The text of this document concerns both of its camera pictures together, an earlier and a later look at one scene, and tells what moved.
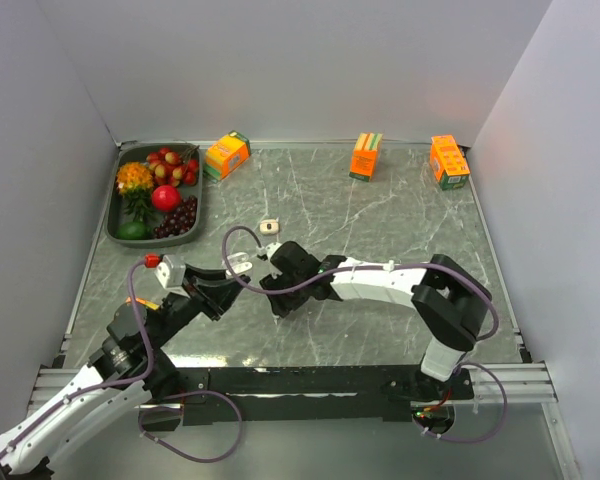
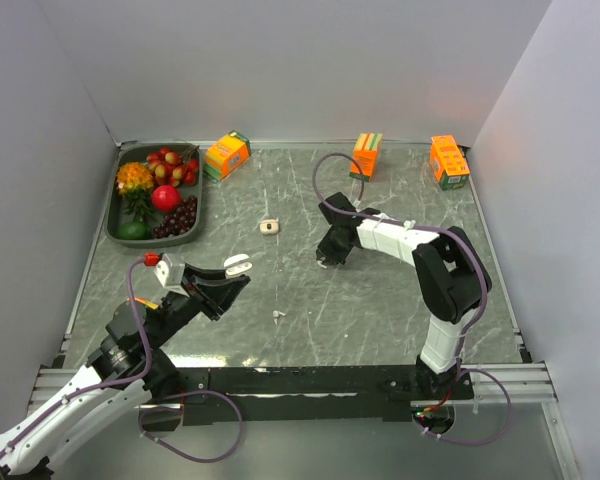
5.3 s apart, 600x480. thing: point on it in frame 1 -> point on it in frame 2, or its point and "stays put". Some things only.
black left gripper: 214,290 stays put
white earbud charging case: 239,263 stays put
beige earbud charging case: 269,227 stays put
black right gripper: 282,304 -> 325,249
